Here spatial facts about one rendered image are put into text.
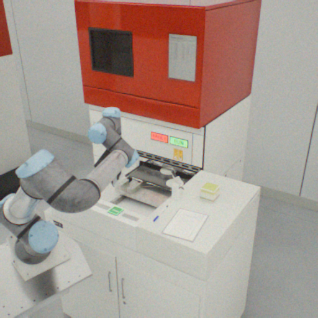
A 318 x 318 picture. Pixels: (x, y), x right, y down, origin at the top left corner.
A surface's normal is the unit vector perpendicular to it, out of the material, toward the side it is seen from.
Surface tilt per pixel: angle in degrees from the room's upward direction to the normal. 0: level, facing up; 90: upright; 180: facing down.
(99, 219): 90
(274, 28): 90
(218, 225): 0
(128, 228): 90
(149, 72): 90
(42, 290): 0
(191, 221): 0
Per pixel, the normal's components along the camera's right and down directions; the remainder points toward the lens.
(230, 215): 0.00, -0.89
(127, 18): -0.55, 0.39
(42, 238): 0.55, -0.27
